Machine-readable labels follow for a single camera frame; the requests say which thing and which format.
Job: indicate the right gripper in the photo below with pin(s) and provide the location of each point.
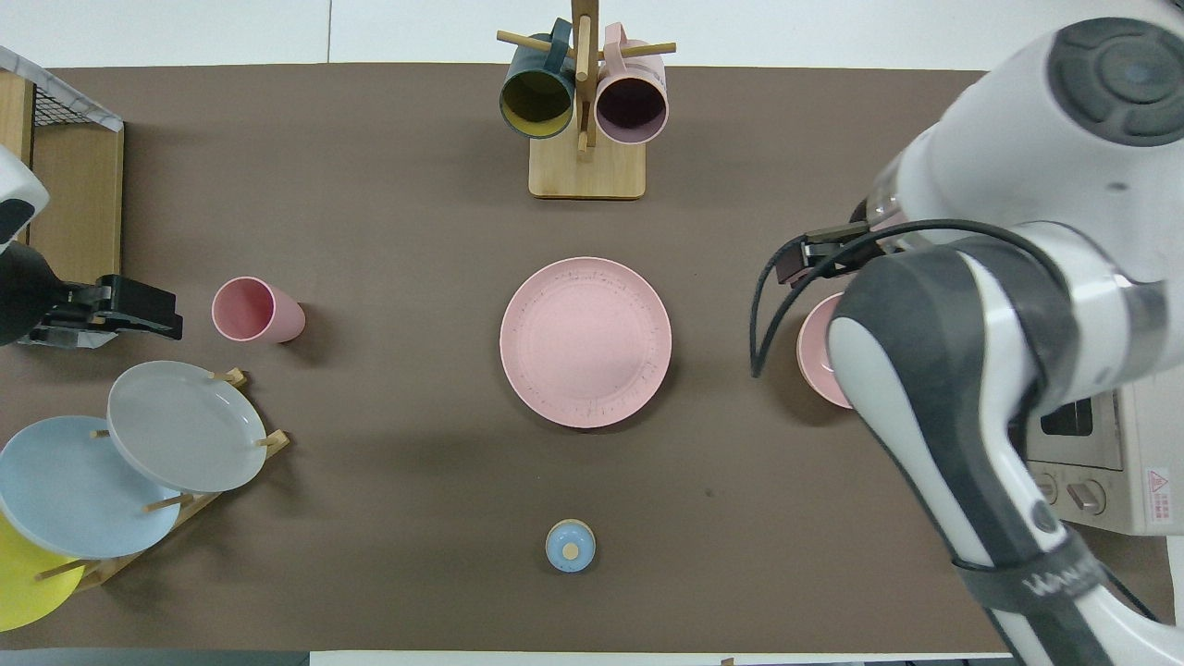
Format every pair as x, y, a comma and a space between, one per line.
846, 245

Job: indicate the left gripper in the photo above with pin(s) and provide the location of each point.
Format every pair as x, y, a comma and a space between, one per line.
102, 303

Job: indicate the pink bowl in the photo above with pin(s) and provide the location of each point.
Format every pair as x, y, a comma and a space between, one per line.
819, 356

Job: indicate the pink cup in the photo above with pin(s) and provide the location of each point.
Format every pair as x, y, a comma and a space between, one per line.
268, 314

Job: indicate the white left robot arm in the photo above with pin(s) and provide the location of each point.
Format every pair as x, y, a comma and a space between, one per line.
18, 291

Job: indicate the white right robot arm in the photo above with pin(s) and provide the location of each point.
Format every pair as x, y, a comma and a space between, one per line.
999, 305

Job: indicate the grey plate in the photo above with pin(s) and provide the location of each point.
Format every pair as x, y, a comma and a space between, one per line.
185, 425

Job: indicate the wooden plate rack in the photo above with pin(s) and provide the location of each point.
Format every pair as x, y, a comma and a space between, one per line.
273, 442

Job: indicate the light blue plate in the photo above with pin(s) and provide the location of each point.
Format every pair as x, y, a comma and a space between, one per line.
65, 490

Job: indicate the pink speckled plate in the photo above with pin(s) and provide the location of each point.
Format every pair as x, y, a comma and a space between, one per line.
585, 342

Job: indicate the wooden mug tree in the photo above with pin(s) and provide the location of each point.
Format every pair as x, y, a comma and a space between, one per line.
585, 171

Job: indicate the pale pink mug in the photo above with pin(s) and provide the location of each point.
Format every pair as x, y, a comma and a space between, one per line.
632, 102

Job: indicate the brown table mat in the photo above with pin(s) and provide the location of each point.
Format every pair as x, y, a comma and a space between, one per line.
388, 240

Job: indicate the yellow plate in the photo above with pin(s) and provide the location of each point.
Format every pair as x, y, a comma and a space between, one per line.
23, 583

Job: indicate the dark teal mug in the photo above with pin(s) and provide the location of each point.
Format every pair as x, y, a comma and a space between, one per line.
536, 97

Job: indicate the blue bell with wooden knob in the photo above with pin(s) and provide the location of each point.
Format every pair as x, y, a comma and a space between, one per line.
570, 548

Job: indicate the beige toaster oven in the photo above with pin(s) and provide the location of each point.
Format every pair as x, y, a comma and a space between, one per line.
1128, 453

